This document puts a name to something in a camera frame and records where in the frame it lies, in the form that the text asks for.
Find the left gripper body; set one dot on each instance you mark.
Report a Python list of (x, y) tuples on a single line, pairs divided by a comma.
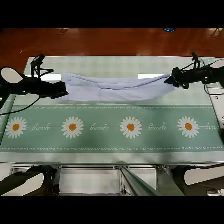
[(56, 90)]

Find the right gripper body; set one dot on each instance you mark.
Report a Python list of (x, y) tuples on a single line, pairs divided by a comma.
[(181, 77)]

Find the light blue shirt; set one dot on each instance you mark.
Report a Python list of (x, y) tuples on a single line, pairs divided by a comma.
[(116, 88)]

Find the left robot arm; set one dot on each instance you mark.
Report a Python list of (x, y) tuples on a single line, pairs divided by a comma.
[(23, 85)]

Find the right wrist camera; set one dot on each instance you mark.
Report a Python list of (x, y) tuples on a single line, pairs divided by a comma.
[(196, 60)]

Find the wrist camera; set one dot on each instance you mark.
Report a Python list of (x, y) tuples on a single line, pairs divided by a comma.
[(39, 65), (196, 60)]

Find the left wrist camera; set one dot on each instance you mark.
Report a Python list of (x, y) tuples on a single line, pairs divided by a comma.
[(39, 65)]

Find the silver frame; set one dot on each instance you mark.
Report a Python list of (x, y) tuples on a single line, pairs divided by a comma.
[(133, 180)]

